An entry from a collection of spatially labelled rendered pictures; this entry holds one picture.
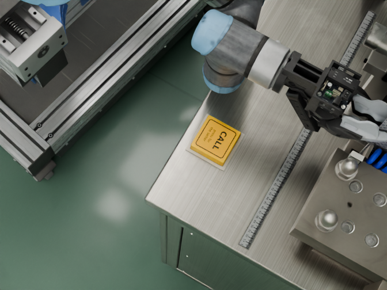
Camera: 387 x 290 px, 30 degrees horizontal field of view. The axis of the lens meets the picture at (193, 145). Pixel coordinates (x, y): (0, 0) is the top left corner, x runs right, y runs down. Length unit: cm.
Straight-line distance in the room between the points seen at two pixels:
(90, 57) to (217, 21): 104
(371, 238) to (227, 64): 37
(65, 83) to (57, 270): 56
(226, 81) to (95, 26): 101
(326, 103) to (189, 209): 35
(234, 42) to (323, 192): 29
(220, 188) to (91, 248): 96
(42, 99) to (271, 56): 111
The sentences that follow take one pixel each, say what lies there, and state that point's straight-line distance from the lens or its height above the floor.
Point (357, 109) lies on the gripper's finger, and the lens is 120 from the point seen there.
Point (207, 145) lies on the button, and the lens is 133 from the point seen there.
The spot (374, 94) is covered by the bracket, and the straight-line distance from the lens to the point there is 129.
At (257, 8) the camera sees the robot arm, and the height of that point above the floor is 103.
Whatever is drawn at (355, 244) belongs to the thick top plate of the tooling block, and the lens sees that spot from 122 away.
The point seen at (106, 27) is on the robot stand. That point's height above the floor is 21.
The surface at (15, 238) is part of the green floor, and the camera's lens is 227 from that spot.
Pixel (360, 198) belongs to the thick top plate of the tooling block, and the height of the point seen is 103.
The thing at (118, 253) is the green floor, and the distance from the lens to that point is 222.
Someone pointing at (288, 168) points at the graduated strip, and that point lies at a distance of 136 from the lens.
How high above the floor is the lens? 220
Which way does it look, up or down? 74 degrees down
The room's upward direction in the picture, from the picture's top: 8 degrees clockwise
